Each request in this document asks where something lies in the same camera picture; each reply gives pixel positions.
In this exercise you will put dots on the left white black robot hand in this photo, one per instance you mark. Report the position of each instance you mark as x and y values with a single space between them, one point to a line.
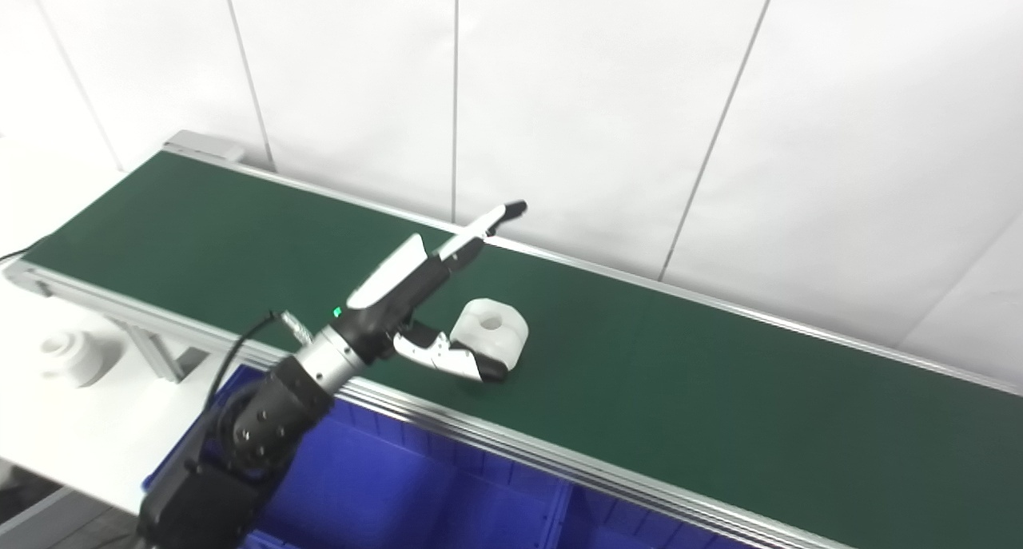
400 293

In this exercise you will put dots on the aluminium conveyor support leg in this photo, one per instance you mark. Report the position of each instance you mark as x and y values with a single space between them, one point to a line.
156 349

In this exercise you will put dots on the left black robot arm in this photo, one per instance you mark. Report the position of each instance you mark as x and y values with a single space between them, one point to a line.
256 429

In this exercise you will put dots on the white stepped plastic part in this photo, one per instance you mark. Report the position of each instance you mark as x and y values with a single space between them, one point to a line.
72 359

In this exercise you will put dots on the green conveyor belt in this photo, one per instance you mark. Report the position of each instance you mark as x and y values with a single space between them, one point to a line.
511 445
639 373

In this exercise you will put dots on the white round plastic part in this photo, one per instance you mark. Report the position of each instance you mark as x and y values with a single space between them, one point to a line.
494 329

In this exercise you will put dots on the blue plastic bin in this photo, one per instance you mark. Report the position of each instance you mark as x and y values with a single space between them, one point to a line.
384 493
631 525

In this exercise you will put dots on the grey conveyor end cover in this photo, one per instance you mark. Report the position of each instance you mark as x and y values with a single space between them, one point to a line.
204 145

